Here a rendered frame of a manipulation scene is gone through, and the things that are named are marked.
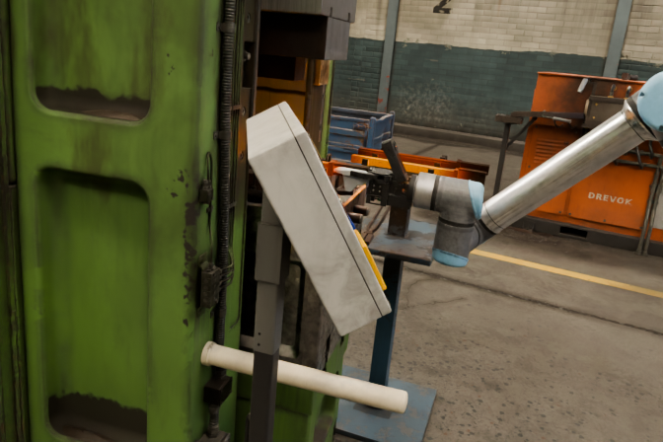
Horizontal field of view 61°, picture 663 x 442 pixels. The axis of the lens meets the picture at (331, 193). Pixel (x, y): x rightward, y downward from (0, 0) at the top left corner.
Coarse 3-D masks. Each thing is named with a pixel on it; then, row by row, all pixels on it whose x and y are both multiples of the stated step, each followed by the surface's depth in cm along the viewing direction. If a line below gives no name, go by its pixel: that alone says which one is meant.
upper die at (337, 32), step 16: (272, 16) 129; (288, 16) 128; (304, 16) 127; (320, 16) 126; (272, 32) 130; (288, 32) 129; (304, 32) 128; (320, 32) 127; (336, 32) 134; (272, 48) 131; (288, 48) 130; (304, 48) 129; (320, 48) 128; (336, 48) 136
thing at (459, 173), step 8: (352, 160) 181; (360, 160) 180; (376, 160) 178; (384, 160) 177; (408, 168) 175; (416, 168) 174; (424, 168) 173; (432, 168) 172; (440, 168) 173; (456, 168) 173; (464, 168) 171; (448, 176) 171; (456, 176) 169; (464, 176) 170; (472, 176) 169; (480, 176) 168
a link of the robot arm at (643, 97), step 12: (660, 72) 110; (648, 84) 108; (660, 84) 107; (648, 96) 108; (660, 96) 107; (648, 108) 108; (660, 108) 107; (648, 120) 108; (660, 120) 107; (660, 132) 110; (660, 144) 113
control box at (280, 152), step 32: (256, 128) 87; (288, 128) 75; (256, 160) 69; (288, 160) 69; (320, 160) 71; (288, 192) 71; (320, 192) 71; (288, 224) 72; (320, 224) 72; (320, 256) 73; (352, 256) 74; (320, 288) 75; (352, 288) 75; (352, 320) 77
